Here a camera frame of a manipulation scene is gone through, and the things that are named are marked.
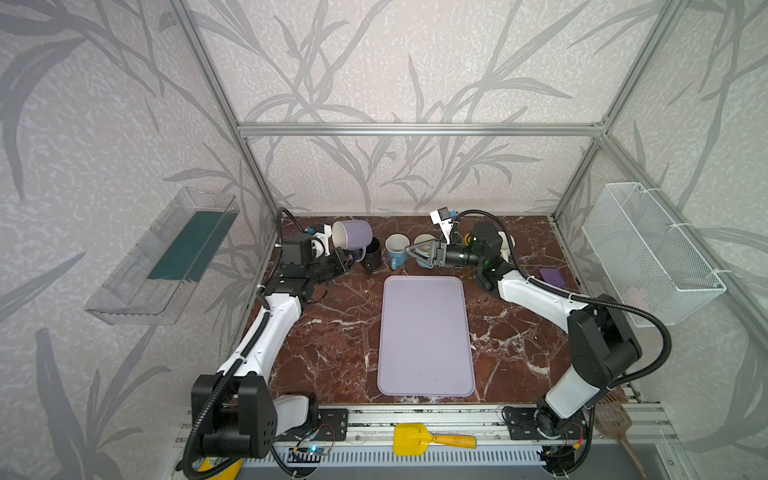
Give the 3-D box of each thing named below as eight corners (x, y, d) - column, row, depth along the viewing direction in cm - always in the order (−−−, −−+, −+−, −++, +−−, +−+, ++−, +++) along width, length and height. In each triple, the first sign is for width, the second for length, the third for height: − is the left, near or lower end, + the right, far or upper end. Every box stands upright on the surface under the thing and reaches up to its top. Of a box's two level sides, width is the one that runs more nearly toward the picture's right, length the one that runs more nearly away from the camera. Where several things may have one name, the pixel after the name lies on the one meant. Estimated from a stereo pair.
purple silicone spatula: (545, 287, 103) (548, 283, 100) (539, 273, 107) (542, 268, 104) (562, 287, 103) (566, 283, 100) (556, 273, 107) (560, 268, 104)
